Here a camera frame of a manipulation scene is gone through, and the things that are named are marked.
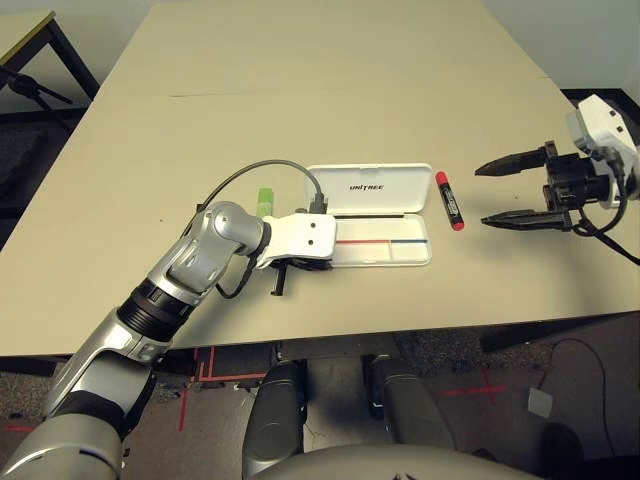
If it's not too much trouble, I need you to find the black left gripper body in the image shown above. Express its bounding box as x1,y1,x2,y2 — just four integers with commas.
269,259,304,297

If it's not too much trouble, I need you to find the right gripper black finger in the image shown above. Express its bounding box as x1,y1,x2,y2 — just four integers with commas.
473,148,549,177
480,209,569,231

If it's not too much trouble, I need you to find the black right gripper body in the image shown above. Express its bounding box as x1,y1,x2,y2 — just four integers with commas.
542,141,609,232

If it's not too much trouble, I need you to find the red black whiteboard marker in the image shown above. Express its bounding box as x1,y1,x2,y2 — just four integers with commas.
434,170,466,233

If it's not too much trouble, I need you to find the green highlighter pen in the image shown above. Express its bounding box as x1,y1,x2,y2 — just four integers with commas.
256,187,276,219

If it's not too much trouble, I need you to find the white plastic pencil case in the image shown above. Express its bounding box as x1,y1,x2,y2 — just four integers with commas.
302,162,433,268

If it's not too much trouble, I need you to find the grey robot left leg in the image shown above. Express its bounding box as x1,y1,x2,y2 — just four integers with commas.
242,360,307,476

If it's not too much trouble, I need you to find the grey robot leg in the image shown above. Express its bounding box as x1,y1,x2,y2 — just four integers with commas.
242,360,307,476
367,354,456,451

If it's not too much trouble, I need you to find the grey robot right leg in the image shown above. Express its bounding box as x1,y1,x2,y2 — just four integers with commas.
367,354,456,451

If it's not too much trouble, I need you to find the grey square floor pad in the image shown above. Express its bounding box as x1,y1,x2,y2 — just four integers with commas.
527,387,555,419

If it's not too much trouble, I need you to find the grey robot torso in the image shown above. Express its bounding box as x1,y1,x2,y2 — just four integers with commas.
249,442,541,480

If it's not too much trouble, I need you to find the black tripod stand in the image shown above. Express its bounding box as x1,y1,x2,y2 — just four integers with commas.
0,64,74,106

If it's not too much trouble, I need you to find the side table with black legs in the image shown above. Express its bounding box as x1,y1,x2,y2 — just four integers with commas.
0,9,101,126

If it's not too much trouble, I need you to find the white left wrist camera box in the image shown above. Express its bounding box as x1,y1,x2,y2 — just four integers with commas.
257,212,339,271

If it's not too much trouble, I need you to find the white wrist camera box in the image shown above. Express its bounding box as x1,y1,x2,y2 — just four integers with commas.
565,93,640,209
257,212,339,271

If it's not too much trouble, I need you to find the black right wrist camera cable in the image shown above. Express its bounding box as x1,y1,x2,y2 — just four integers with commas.
569,149,640,266

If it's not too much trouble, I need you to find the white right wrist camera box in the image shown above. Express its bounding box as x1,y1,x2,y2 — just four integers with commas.
565,93,640,209

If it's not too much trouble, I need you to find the thin black floor cable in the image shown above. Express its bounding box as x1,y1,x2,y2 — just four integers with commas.
537,337,616,456

